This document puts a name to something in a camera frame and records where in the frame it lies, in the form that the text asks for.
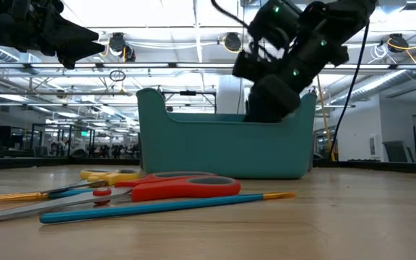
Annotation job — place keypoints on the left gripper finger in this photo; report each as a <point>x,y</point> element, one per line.
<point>74,54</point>
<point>70,34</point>

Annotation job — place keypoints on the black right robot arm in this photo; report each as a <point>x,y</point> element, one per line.
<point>330,29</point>

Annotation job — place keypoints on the teal plastic bin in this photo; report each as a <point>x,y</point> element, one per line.
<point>222,151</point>

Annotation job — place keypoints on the grey background chair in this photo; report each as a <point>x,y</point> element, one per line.
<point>397,151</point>

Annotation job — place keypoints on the blue pencils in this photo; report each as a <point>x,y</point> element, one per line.
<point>31,196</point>

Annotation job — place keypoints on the black background rig frame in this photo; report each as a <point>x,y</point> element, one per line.
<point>188,93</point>

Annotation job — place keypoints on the black aluminium table frame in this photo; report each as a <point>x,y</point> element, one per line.
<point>49,161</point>

